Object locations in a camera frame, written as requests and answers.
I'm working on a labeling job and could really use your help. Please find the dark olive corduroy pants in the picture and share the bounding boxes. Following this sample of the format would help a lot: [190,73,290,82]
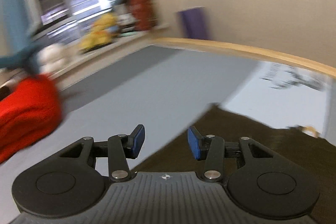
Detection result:
[132,105,335,223]

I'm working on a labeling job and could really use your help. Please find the red folded quilt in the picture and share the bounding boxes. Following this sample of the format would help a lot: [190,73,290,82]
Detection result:
[1,75,63,162]

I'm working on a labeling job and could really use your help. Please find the white printed deer mat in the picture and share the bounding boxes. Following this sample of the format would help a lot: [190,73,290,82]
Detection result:
[220,61,333,138]

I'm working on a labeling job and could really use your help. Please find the white plush toy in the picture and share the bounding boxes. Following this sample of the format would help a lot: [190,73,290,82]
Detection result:
[38,43,68,74]

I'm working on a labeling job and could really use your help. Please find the grey bed sheet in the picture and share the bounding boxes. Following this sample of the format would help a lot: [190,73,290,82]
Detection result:
[1,46,257,223]

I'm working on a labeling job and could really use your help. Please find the teal shark plush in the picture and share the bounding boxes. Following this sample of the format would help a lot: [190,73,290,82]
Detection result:
[1,35,44,76]

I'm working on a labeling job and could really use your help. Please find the yellow bear plush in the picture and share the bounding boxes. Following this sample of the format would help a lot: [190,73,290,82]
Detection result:
[79,12,120,53]

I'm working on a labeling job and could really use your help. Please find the panda plush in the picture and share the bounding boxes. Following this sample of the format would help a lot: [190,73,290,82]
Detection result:
[114,4,137,32]

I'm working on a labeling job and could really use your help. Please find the dark red cushion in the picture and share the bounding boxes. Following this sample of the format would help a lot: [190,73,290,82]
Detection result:
[129,0,157,31]

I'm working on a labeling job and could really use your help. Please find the wooden bed frame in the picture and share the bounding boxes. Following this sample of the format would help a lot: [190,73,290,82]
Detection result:
[153,38,335,79]

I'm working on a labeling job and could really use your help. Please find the purple board by wall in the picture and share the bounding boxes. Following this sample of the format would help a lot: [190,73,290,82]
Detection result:
[177,7,210,40]

